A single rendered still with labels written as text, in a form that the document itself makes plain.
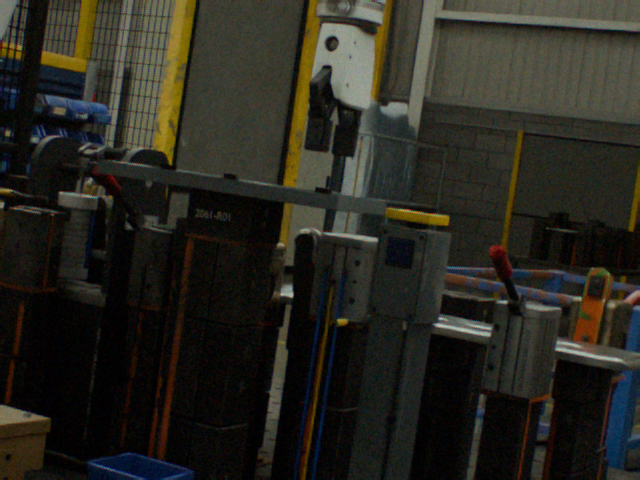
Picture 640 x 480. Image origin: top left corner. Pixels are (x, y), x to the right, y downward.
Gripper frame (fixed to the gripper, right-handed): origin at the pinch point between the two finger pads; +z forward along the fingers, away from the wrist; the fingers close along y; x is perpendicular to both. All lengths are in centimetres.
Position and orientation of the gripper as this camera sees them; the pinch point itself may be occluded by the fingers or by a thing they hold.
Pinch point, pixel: (331, 146)
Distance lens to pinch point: 162.7
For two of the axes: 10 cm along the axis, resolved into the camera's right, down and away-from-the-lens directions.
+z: -1.4, 9.9, 0.5
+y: 3.7, 0.0, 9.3
